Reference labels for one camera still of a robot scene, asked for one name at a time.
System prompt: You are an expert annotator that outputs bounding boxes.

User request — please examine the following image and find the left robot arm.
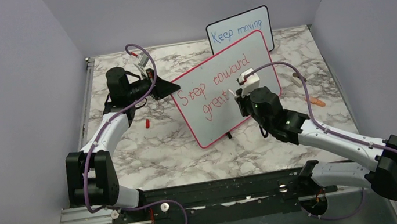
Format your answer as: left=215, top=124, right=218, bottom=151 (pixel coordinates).
left=65, top=67, right=181, bottom=221

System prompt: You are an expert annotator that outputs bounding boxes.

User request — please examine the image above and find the orange rubber piece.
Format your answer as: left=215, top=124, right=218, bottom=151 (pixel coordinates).
left=305, top=96, right=326, bottom=107

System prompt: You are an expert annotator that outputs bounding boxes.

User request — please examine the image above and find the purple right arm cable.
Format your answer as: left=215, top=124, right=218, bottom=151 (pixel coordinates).
left=239, top=44, right=397, bottom=224

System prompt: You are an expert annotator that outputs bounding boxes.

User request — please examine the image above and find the red framed whiteboard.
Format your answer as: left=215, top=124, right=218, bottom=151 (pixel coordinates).
left=171, top=30, right=273, bottom=148

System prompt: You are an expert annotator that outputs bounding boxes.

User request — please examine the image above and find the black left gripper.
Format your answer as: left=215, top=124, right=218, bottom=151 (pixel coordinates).
left=123, top=64, right=182, bottom=105

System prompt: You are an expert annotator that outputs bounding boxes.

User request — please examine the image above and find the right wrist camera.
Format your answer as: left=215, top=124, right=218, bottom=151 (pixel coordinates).
left=237, top=68, right=260, bottom=97

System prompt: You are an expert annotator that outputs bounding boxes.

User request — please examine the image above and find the black aluminium base frame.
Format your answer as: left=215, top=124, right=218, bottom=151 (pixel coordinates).
left=60, top=168, right=397, bottom=224

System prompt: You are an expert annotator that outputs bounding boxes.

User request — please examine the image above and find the small whiteboard eraser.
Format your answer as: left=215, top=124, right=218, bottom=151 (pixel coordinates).
left=291, top=73, right=306, bottom=87

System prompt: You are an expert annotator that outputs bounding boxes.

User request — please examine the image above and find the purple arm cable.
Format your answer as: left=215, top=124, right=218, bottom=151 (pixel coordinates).
left=239, top=44, right=397, bottom=224
left=64, top=39, right=190, bottom=224

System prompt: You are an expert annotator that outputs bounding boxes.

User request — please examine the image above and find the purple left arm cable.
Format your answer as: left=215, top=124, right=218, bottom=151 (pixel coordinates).
left=64, top=39, right=190, bottom=224

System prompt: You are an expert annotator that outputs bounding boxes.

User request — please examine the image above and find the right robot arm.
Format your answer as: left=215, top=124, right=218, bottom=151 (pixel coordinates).
left=235, top=87, right=397, bottom=201

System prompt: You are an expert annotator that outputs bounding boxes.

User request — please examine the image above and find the black framed written whiteboard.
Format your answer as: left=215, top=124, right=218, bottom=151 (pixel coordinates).
left=205, top=5, right=275, bottom=54

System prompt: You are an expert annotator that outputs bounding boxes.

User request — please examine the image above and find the red marker cap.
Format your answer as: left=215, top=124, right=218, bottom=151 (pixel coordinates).
left=145, top=119, right=150, bottom=129

